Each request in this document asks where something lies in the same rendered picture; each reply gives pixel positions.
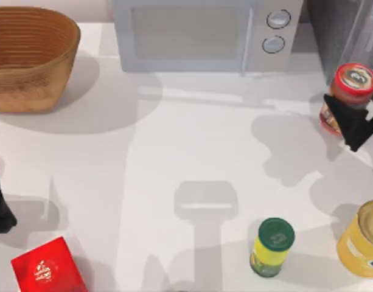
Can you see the red lidded jar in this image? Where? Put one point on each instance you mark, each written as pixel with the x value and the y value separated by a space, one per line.
pixel 353 79

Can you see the pale grey microwave oven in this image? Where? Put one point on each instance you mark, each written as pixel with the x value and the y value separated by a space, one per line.
pixel 274 62

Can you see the grey microwave knob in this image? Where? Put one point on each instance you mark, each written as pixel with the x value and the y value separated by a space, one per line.
pixel 273 44
pixel 278 19

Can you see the yellow can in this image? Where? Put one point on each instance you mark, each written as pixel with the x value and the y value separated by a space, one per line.
pixel 364 240

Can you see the yellow jar with green lid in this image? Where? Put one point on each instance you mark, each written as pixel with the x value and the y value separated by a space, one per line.
pixel 273 243

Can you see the microwave oven door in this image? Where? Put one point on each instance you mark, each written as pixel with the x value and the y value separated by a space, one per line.
pixel 186 33

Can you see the woven wooden basket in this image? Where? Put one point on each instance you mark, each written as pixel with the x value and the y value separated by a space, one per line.
pixel 28 76

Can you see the red box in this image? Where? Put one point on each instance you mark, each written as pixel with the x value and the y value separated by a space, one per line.
pixel 46 267

